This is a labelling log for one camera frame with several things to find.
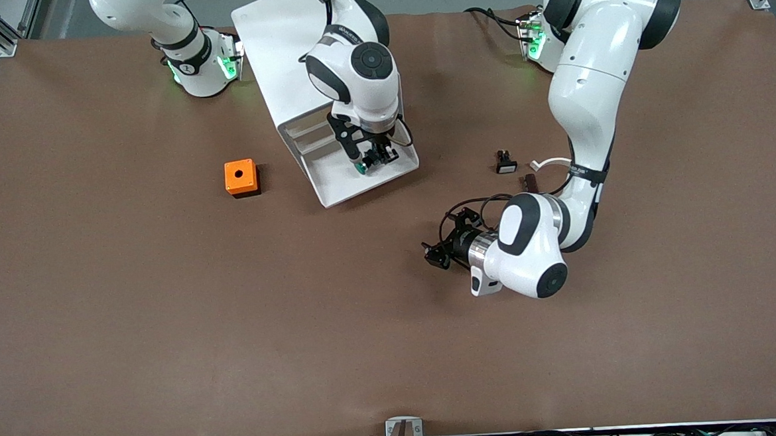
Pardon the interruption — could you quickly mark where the brown table mat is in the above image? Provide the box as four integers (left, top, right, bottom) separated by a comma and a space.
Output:
0, 0, 776, 436

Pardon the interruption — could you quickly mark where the black base power cable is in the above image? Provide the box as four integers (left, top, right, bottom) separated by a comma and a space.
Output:
464, 3, 527, 45

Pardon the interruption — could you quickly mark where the orange button enclosure box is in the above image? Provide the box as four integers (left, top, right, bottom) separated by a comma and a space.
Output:
224, 159, 261, 199

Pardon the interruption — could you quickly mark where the grey metal edge bracket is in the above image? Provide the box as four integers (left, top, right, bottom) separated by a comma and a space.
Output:
385, 415, 423, 436

